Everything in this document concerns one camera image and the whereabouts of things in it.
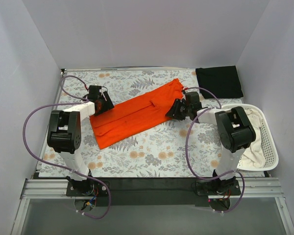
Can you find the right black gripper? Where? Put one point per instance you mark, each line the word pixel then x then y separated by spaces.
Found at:
pixel 174 111

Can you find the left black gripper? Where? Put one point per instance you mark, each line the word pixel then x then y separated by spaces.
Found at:
pixel 107 104

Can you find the orange t shirt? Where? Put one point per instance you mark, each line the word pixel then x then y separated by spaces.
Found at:
pixel 135 115

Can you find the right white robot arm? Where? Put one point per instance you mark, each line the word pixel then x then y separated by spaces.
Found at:
pixel 235 131

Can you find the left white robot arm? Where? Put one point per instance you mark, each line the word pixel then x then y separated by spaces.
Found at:
pixel 64 135

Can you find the floral patterned table mat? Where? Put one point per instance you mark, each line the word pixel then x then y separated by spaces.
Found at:
pixel 157 152

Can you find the folded black t shirt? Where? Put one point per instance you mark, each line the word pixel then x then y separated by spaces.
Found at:
pixel 223 82

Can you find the cream t shirt in basket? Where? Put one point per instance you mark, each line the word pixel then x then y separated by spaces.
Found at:
pixel 253 156

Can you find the white perforated laundry basket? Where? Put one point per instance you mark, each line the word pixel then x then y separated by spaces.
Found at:
pixel 267 142

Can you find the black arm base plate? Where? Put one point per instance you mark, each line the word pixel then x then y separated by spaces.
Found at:
pixel 150 191

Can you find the aluminium frame rail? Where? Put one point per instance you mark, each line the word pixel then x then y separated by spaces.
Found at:
pixel 44 210

